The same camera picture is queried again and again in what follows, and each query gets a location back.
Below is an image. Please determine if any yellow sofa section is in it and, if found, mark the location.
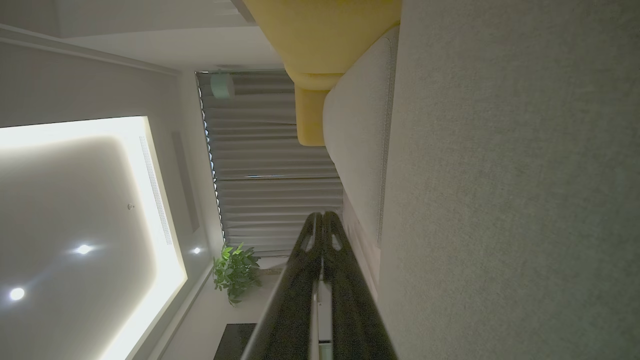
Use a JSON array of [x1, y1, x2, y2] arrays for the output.
[[243, 0, 402, 147]]

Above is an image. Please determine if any black flat panel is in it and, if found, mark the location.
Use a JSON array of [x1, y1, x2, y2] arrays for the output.
[[213, 323, 258, 360]]

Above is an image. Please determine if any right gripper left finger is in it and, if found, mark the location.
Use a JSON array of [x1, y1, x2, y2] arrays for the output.
[[241, 212, 324, 360]]

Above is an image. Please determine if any pale green round device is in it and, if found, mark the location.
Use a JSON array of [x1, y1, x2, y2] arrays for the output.
[[210, 72, 236, 99]]

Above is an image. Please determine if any grey pleated curtain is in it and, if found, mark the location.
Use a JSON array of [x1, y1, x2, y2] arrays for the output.
[[196, 70, 345, 257]]

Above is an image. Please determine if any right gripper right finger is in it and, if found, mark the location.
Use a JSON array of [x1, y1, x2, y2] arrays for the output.
[[323, 211, 399, 360]]

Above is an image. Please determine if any green potted plant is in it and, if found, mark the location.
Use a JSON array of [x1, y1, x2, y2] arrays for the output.
[[212, 243, 263, 307]]

